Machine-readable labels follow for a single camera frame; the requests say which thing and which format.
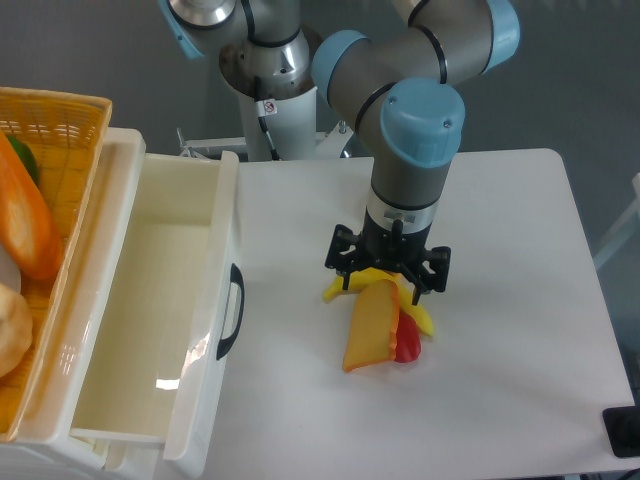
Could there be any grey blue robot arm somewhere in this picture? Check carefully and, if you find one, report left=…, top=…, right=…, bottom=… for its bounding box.
left=159, top=1, right=520, bottom=295

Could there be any white drawer cabinet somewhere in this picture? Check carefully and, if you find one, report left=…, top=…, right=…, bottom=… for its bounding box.
left=1, top=128, right=160, bottom=479

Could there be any red pepper piece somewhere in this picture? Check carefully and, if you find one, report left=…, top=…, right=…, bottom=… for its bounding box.
left=394, top=311, right=422, bottom=363

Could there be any orange bread slice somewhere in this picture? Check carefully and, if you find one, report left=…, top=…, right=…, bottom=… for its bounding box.
left=342, top=280, right=400, bottom=372

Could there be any orange woven basket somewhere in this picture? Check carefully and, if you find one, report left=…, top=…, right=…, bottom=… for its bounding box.
left=1, top=87, right=112, bottom=443

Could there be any white open drawer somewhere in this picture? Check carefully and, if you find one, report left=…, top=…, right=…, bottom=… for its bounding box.
left=73, top=152, right=240, bottom=479

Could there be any black drawer handle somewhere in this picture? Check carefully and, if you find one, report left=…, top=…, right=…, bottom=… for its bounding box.
left=216, top=263, right=246, bottom=360

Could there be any round beige bread roll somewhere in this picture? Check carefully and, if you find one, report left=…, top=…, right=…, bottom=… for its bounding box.
left=1, top=284, right=33, bottom=377

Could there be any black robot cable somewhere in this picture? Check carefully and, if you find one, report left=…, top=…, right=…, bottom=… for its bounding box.
left=253, top=74, right=281, bottom=162

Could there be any orange baguette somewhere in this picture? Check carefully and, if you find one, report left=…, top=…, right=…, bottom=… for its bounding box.
left=1, top=133, right=64, bottom=280

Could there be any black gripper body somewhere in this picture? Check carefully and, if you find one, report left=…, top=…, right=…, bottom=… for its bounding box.
left=325, top=204, right=451, bottom=293

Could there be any green vegetable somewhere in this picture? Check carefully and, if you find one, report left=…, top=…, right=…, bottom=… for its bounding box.
left=7, top=135, right=39, bottom=185

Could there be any black device at table edge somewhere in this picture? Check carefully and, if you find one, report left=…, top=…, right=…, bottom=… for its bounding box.
left=602, top=406, right=639, bottom=458

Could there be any yellow banana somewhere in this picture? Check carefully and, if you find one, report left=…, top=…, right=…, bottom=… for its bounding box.
left=322, top=268, right=435, bottom=337

